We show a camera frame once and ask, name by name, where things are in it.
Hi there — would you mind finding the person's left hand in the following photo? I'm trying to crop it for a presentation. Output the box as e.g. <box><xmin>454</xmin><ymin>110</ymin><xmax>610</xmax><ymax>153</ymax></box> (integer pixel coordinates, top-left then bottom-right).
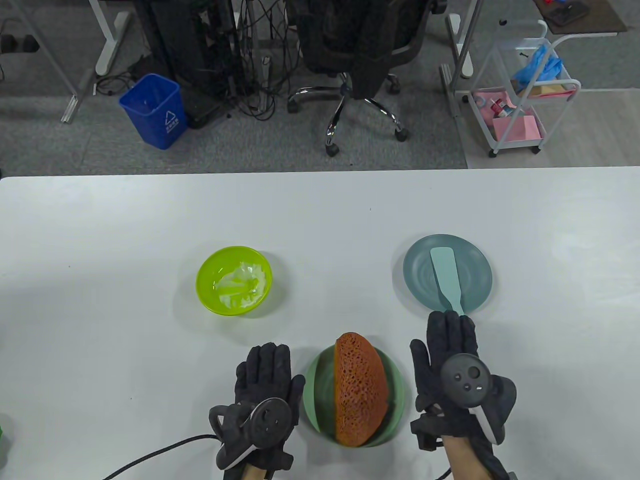
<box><xmin>209</xmin><ymin>342</ymin><xmax>306</xmax><ymax>473</ymax></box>

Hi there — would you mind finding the person's right hand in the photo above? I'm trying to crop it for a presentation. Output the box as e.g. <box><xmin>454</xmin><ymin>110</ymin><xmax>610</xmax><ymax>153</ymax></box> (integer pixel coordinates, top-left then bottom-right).
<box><xmin>410</xmin><ymin>310</ymin><xmax>518</xmax><ymax>451</ymax></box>

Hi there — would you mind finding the light green plate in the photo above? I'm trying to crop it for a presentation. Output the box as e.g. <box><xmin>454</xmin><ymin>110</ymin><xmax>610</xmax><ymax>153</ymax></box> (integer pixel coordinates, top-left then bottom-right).
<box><xmin>303</xmin><ymin>344</ymin><xmax>405</xmax><ymax>447</ymax></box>

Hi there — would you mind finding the light teal dessert spatula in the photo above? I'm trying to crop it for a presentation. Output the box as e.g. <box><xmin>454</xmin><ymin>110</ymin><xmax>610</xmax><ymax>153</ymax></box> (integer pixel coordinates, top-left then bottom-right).
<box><xmin>430</xmin><ymin>247</ymin><xmax>466</xmax><ymax>317</ymax></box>

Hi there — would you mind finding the orange-brown bread slice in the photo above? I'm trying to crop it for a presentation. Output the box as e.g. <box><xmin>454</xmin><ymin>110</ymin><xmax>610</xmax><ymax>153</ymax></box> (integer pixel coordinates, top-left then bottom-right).
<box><xmin>333</xmin><ymin>332</ymin><xmax>390</xmax><ymax>447</ymax></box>

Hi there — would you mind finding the white salad dressing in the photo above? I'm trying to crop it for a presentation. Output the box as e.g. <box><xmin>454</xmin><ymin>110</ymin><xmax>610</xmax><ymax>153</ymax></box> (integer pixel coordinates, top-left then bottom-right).
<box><xmin>214</xmin><ymin>261</ymin><xmax>266</xmax><ymax>308</ymax></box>

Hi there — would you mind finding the person's right forearm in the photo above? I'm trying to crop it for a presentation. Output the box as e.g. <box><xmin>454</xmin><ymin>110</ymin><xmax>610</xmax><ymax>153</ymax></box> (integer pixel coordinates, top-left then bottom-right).
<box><xmin>442</xmin><ymin>435</ymin><xmax>497</xmax><ymax>480</ymax></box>

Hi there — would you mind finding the black right hand controller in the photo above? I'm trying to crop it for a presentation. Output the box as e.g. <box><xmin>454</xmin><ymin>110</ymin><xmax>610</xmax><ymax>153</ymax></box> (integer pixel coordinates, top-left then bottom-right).
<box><xmin>440</xmin><ymin>353</ymin><xmax>517</xmax><ymax>446</ymax></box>

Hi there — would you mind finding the black hand controller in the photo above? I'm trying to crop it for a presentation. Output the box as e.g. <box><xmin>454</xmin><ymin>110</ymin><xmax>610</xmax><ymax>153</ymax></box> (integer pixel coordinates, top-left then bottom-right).
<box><xmin>209</xmin><ymin>397</ymin><xmax>293</xmax><ymax>469</ymax></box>
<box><xmin>440</xmin><ymin>353</ymin><xmax>517</xmax><ymax>446</ymax></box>

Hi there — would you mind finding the black left hand controller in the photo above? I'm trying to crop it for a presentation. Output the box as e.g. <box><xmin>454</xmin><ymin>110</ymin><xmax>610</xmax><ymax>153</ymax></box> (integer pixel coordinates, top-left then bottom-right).
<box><xmin>209</xmin><ymin>397</ymin><xmax>293</xmax><ymax>469</ymax></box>

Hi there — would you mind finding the blue-grey plate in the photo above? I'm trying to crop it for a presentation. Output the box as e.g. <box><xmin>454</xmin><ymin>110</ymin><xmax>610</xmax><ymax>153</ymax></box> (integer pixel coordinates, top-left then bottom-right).
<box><xmin>403</xmin><ymin>234</ymin><xmax>494</xmax><ymax>315</ymax></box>

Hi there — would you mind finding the lime green plastic bowl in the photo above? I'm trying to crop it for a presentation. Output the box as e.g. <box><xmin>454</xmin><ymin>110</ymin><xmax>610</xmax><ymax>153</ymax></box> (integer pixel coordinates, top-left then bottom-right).
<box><xmin>195</xmin><ymin>245</ymin><xmax>274</xmax><ymax>316</ymax></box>

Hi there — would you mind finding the pink box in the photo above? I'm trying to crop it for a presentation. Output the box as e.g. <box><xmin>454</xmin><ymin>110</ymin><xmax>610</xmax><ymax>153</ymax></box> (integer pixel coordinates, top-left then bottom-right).
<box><xmin>492</xmin><ymin>115</ymin><xmax>542</xmax><ymax>143</ymax></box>

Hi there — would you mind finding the white rolling cart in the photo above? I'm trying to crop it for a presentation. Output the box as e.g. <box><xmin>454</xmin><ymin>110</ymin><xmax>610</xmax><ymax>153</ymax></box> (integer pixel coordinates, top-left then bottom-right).
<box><xmin>467</xmin><ymin>20</ymin><xmax>582</xmax><ymax>158</ymax></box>

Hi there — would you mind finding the blue trash bin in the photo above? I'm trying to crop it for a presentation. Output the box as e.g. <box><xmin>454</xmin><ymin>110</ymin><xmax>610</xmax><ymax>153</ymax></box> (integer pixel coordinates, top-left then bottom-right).
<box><xmin>118</xmin><ymin>73</ymin><xmax>188</xmax><ymax>150</ymax></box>

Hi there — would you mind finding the blue plastic bag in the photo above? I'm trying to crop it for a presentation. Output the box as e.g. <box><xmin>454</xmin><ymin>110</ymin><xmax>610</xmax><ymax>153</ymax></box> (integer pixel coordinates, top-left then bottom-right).
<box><xmin>513</xmin><ymin>44</ymin><xmax>564</xmax><ymax>93</ymax></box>

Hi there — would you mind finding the white desk leg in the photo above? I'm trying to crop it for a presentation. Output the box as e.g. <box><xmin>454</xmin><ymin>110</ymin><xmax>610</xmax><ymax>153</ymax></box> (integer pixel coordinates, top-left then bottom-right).
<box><xmin>446</xmin><ymin>0</ymin><xmax>476</xmax><ymax>79</ymax></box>
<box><xmin>95</xmin><ymin>0</ymin><xmax>132</xmax><ymax>77</ymax></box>

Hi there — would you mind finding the black office chair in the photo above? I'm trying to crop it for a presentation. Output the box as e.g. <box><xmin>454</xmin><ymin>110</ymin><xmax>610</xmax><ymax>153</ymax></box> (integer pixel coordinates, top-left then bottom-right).
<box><xmin>287</xmin><ymin>0</ymin><xmax>448</xmax><ymax>157</ymax></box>

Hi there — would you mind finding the black computer tower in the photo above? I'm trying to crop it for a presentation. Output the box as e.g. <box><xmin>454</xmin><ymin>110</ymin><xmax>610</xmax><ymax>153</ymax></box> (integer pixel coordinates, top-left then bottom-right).
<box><xmin>135</xmin><ymin>0</ymin><xmax>236</xmax><ymax>130</ymax></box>

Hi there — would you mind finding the black device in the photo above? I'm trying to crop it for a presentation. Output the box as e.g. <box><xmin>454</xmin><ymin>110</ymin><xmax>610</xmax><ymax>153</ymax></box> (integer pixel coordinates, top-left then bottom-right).
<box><xmin>545</xmin><ymin>3</ymin><xmax>590</xmax><ymax>27</ymax></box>

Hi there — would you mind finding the brown side table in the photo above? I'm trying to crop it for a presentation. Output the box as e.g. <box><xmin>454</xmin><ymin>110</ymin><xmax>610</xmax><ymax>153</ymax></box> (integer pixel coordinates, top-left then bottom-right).
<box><xmin>531</xmin><ymin>0</ymin><xmax>628</xmax><ymax>36</ymax></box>

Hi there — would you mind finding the black power strip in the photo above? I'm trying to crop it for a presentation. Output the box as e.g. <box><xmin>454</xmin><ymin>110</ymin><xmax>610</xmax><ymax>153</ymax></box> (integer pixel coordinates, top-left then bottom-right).
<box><xmin>0</xmin><ymin>32</ymin><xmax>41</xmax><ymax>53</ymax></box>

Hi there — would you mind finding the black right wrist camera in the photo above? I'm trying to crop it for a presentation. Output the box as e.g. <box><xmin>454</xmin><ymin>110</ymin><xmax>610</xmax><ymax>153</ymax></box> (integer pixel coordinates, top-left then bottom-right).
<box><xmin>411</xmin><ymin>417</ymin><xmax>446</xmax><ymax>451</ymax></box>

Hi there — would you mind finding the black left glove cable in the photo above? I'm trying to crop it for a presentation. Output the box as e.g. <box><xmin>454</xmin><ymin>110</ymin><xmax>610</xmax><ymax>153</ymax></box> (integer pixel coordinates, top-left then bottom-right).
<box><xmin>102</xmin><ymin>434</ymin><xmax>223</xmax><ymax>480</ymax></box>

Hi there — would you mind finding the bundle of black cables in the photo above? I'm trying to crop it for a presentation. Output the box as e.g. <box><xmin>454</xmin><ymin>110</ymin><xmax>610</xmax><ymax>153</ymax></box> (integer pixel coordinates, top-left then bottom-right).
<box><xmin>220</xmin><ymin>0</ymin><xmax>306</xmax><ymax>122</ymax></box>

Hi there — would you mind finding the aluminium frame leg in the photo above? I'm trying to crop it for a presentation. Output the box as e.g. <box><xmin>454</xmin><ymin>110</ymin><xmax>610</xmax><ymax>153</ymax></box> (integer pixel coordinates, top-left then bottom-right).
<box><xmin>15</xmin><ymin>0</ymin><xmax>96</xmax><ymax>124</ymax></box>

